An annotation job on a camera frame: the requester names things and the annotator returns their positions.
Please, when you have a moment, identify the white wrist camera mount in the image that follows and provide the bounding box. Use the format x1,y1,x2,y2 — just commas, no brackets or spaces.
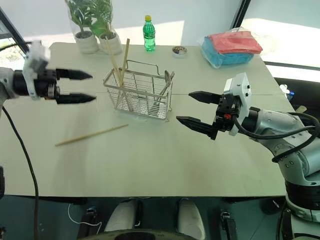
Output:
21,40,51,101
222,72,252,137

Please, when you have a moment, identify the blue folded cloth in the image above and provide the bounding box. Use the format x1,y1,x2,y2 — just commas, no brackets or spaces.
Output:
201,36,255,67

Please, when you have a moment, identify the clear plastic bag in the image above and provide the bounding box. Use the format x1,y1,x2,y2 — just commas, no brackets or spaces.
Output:
196,26,264,70

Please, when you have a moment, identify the metal spoon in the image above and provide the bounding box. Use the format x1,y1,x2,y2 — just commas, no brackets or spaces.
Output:
159,70,176,97
152,69,172,106

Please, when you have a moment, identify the potted plant in white pot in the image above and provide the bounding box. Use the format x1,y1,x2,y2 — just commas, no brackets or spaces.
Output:
89,0,124,56
64,0,100,55

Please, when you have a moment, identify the wooden chopstick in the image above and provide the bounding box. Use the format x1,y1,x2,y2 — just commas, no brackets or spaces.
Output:
54,123,129,147
103,36,131,112
117,38,131,101

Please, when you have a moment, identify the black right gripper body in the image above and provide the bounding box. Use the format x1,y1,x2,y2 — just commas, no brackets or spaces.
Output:
213,93,241,132

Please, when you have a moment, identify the black table leg caster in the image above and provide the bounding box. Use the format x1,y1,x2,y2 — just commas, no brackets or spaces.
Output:
219,210,238,240
77,206,99,238

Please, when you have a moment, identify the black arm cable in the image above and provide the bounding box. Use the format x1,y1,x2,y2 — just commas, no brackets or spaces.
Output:
234,111,320,164
1,105,41,240

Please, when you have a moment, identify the small round white tin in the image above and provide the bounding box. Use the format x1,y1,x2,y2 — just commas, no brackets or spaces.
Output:
171,45,188,59

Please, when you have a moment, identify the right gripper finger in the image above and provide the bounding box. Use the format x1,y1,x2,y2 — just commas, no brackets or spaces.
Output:
188,90,223,106
175,115,219,141

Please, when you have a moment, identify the metal wire basket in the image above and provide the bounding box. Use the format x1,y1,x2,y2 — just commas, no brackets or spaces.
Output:
102,59,175,124

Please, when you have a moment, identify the dark slanted frame bar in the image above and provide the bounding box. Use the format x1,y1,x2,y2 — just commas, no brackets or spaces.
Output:
0,6,29,52

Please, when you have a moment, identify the thin white cord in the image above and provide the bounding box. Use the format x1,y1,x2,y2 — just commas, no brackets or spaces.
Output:
67,202,103,228

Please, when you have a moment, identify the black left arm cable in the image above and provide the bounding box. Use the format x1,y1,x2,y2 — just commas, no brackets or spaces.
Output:
1,105,41,240

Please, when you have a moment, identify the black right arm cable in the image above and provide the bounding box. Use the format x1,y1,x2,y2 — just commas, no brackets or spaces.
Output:
234,111,320,164

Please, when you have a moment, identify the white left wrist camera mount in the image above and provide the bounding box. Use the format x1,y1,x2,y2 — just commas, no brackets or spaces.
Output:
21,40,51,101

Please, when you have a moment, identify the clear bottle with blue cap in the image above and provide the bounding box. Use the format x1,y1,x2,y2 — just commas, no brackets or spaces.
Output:
279,84,296,101

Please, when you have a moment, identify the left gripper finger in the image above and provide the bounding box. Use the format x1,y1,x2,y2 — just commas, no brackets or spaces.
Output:
56,92,97,106
55,68,94,82

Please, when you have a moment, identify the dark window frame post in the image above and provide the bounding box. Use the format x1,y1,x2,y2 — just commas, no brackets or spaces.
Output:
232,0,252,29

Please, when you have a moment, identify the red folded cloth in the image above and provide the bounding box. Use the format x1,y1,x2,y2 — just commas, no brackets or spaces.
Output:
208,30,264,55

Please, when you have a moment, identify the dark rounded robot body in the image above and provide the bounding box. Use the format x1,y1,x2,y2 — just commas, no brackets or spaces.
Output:
83,227,202,240

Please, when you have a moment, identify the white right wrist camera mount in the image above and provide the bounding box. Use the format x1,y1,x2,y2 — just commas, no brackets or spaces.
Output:
222,72,252,137

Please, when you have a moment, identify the green plastic bottle yellow cap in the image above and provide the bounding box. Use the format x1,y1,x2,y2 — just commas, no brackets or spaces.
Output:
142,15,157,53

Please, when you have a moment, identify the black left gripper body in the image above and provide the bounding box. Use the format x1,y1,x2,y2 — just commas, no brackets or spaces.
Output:
33,68,61,100

